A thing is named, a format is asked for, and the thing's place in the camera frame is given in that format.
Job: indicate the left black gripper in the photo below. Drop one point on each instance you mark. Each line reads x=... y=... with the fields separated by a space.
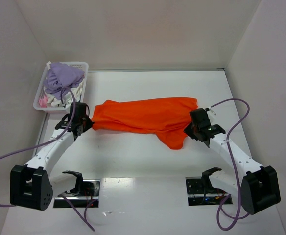
x=84 y=126

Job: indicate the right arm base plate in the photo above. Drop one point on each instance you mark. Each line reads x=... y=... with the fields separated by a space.
x=198 y=196

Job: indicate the white t shirt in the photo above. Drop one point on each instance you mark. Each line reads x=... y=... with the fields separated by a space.
x=55 y=101

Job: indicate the white plastic laundry basket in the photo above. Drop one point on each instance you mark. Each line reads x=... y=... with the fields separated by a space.
x=41 y=93

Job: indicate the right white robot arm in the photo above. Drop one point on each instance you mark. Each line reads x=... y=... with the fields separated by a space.
x=257 y=185

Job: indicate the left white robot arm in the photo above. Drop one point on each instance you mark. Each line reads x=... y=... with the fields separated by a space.
x=30 y=184

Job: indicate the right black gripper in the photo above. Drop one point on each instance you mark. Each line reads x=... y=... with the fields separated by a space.
x=192 y=129

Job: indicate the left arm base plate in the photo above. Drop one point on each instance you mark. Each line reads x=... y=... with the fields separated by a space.
x=88 y=195

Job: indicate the purple t shirt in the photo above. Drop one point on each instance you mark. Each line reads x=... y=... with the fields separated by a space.
x=61 y=76

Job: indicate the orange t shirt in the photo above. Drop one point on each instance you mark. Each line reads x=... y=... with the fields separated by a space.
x=164 y=117

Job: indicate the pink cloth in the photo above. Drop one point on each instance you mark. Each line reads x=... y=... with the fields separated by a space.
x=43 y=102

